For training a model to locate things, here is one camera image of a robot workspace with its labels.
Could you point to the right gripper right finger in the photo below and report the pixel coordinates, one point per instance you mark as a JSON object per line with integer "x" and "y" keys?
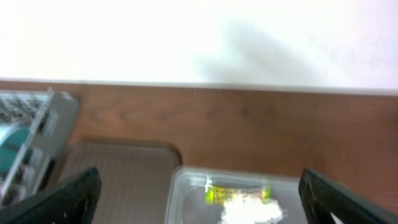
{"x": 323, "y": 199}

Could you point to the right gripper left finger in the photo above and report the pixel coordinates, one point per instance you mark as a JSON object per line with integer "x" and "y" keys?
{"x": 73, "y": 200}

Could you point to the white napkin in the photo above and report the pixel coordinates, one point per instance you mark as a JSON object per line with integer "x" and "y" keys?
{"x": 251, "y": 210}

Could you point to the light blue bowl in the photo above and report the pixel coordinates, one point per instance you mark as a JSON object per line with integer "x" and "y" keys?
{"x": 13, "y": 136}

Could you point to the yellow green snack wrapper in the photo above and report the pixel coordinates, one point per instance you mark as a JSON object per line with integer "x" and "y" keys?
{"x": 216, "y": 195}

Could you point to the clear plastic waste bin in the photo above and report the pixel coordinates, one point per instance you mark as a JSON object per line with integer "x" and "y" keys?
{"x": 186, "y": 203}

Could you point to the brown serving tray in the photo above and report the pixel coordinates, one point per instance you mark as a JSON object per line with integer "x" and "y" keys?
{"x": 135, "y": 178}

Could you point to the grey plastic dish rack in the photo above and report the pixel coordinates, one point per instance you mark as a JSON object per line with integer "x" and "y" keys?
{"x": 50, "y": 116}

